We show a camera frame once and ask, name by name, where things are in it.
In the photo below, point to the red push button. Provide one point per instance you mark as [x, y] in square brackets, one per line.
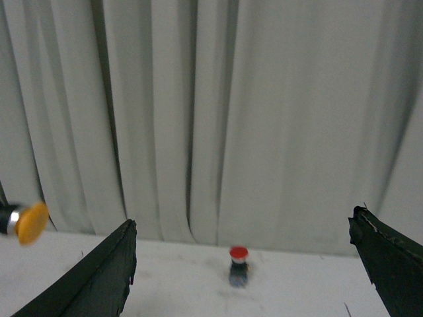
[239, 270]

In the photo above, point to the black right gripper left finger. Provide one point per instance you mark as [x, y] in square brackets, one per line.
[98, 285]

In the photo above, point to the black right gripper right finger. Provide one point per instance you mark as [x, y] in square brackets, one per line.
[393, 262]

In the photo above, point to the yellow push button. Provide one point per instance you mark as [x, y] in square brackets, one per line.
[26, 223]

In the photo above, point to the white pleated curtain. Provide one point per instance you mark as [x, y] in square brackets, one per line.
[261, 123]

